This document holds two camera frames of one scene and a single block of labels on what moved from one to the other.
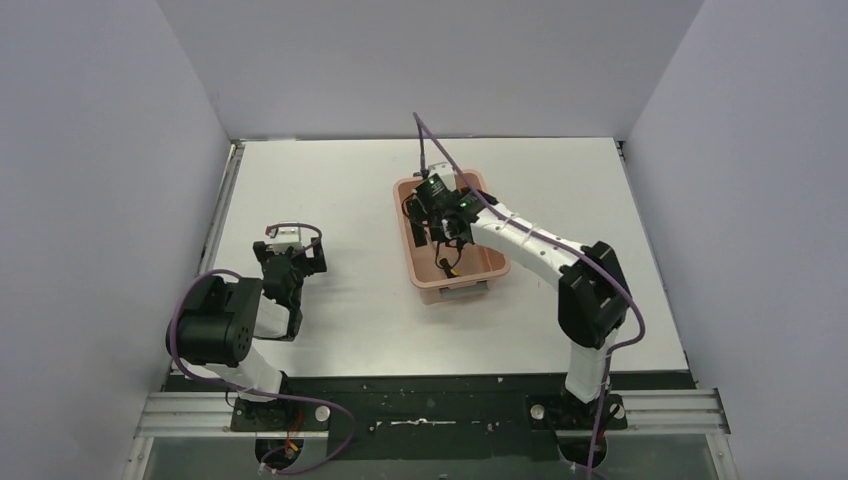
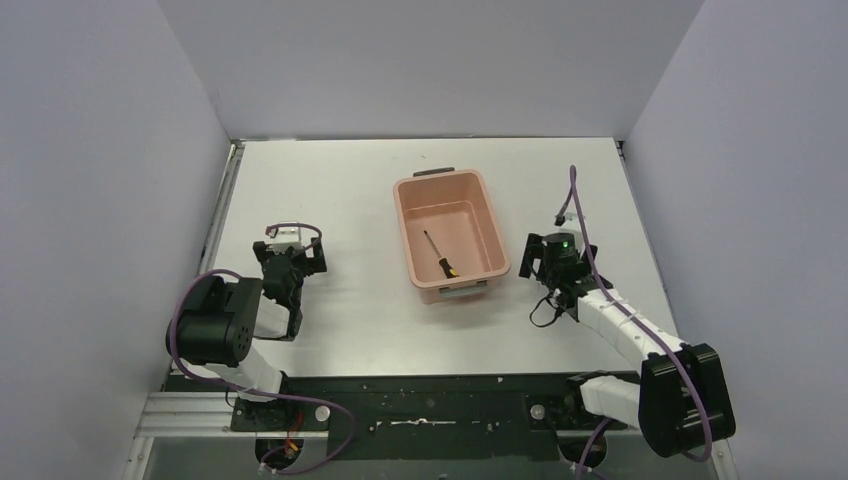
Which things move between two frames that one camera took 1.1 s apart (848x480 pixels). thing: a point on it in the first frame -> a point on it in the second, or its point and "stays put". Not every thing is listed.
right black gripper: [436, 234] -> [530, 256]
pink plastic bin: [465, 270] stays put
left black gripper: [308, 262] stays put
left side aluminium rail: [221, 206] stays put
